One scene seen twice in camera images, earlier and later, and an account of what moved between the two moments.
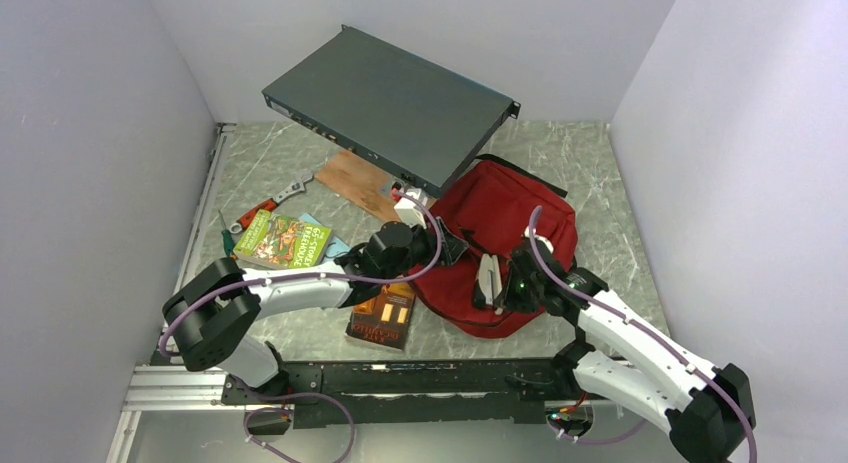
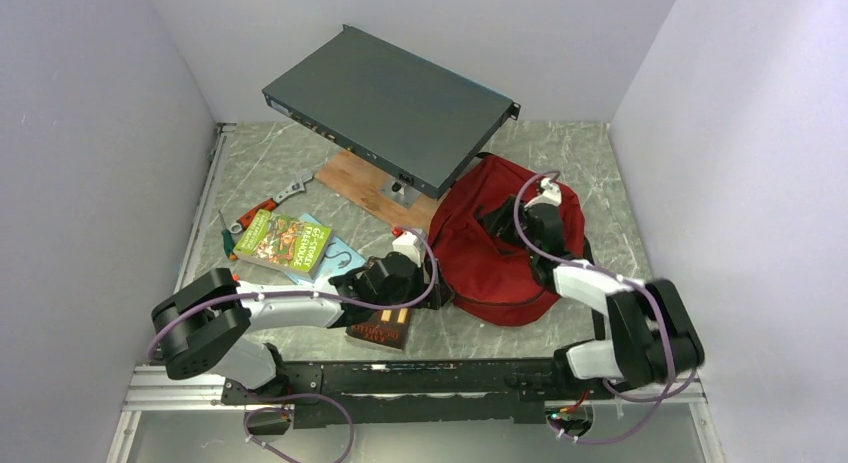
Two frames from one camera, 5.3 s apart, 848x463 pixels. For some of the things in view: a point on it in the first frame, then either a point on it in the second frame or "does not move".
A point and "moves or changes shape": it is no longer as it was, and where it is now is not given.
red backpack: x=491 y=204 moves or changes shape
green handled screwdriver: x=228 y=241 does not move
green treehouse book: x=283 y=241 does not move
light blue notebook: x=336 y=244 does not move
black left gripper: x=454 y=248 → x=421 y=285
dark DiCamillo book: x=384 y=319 does not move
